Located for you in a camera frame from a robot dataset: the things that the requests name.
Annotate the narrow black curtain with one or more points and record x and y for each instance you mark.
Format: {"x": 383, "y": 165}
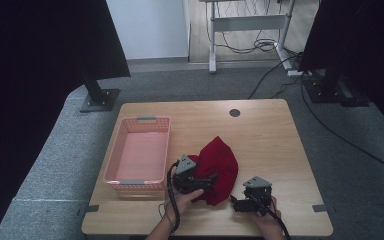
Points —
{"x": 356, "y": 36}

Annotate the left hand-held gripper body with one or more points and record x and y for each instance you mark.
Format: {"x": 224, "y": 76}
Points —
{"x": 185, "y": 181}

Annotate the black stand with square base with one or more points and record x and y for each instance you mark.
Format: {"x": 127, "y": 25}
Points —
{"x": 98, "y": 98}

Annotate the wide black curtain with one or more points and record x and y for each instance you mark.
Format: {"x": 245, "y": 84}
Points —
{"x": 30, "y": 66}

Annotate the person's left hand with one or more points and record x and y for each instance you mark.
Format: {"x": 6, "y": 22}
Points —
{"x": 181, "y": 201}

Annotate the white power strip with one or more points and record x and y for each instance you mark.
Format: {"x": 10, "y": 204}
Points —
{"x": 295, "y": 73}

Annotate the grey metal desk frame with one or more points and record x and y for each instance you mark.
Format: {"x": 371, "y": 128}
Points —
{"x": 250, "y": 23}

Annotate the pink plastic basket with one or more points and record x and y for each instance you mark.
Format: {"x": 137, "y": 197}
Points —
{"x": 140, "y": 156}

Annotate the black stand with long base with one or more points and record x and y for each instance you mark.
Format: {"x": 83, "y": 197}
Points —
{"x": 330, "y": 88}

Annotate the grey table edge bracket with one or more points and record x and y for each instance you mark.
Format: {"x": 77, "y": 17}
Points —
{"x": 319, "y": 208}
{"x": 92, "y": 208}

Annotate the person's right hand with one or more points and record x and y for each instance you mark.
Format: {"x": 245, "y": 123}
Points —
{"x": 271, "y": 228}

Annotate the dark red cloth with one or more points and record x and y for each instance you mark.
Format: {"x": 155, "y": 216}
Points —
{"x": 220, "y": 163}

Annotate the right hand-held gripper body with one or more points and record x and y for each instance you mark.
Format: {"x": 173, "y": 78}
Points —
{"x": 258, "y": 191}

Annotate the black round table grommet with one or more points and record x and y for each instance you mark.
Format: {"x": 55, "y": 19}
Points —
{"x": 234, "y": 113}

